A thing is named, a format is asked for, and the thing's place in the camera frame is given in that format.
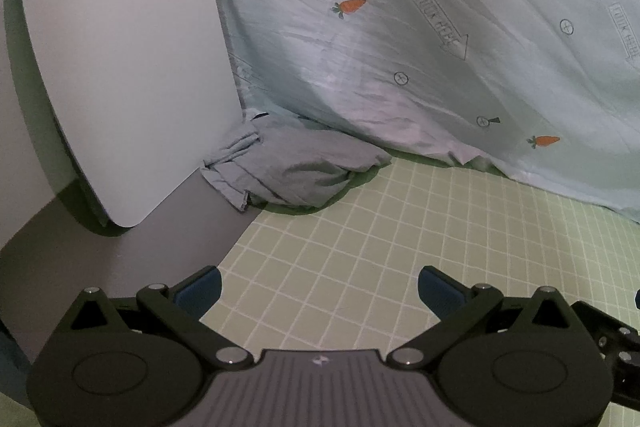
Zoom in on grey sweatpants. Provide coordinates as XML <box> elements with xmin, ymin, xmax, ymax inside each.
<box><xmin>200</xmin><ymin>113</ymin><xmax>392</xmax><ymax>211</ymax></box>

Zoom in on light blue carrot quilt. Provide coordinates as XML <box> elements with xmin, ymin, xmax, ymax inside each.
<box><xmin>218</xmin><ymin>0</ymin><xmax>639</xmax><ymax>219</ymax></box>

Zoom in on green grid bed sheet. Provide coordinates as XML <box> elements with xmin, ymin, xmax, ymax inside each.
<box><xmin>0</xmin><ymin>154</ymin><xmax>640</xmax><ymax>427</ymax></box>

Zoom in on white headboard panel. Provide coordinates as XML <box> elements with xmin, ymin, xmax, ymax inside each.
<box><xmin>23</xmin><ymin>0</ymin><xmax>243</xmax><ymax>228</ymax></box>

